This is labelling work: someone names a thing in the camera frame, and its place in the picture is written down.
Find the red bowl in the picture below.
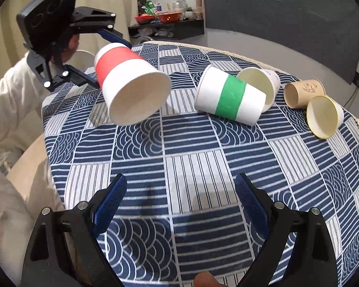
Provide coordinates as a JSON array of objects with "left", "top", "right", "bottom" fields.
[{"left": 156, "top": 10, "right": 182, "bottom": 23}]

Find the black wall shelf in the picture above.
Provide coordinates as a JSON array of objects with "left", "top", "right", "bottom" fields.
[{"left": 128, "top": 19, "right": 205, "bottom": 41}]

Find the right hand thumb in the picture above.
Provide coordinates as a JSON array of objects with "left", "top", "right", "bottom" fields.
[{"left": 194, "top": 271, "right": 224, "bottom": 287}]

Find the white chair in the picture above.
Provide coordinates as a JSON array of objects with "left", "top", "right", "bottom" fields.
[{"left": 67, "top": 50, "right": 95, "bottom": 72}]

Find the white sleeved forearm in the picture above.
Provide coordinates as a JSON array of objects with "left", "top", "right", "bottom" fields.
[{"left": 0, "top": 56, "right": 48, "bottom": 164}]

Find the red banded paper cup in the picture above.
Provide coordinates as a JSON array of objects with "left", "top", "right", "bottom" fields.
[{"left": 95, "top": 43, "right": 172, "bottom": 126}]

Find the white pink-dotted paper cup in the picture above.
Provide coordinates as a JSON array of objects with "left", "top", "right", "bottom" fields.
[{"left": 237, "top": 67, "right": 281, "bottom": 113}]

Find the blue white patterned tablecloth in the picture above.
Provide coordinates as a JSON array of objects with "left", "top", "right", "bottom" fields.
[{"left": 42, "top": 42, "right": 359, "bottom": 286}]

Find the yellow rimmed paper cup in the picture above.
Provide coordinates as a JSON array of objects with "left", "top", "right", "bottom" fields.
[{"left": 306, "top": 95, "right": 344, "bottom": 139}]

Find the dark grey covered television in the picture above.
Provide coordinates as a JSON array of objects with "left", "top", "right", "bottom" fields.
[{"left": 204, "top": 0, "right": 359, "bottom": 83}]

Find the green banded paper cup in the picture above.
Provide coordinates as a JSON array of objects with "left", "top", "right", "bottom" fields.
[{"left": 194, "top": 65, "right": 266, "bottom": 126}]

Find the brown kraft paper cup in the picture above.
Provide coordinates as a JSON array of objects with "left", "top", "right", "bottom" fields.
[{"left": 283, "top": 78, "right": 325, "bottom": 109}]

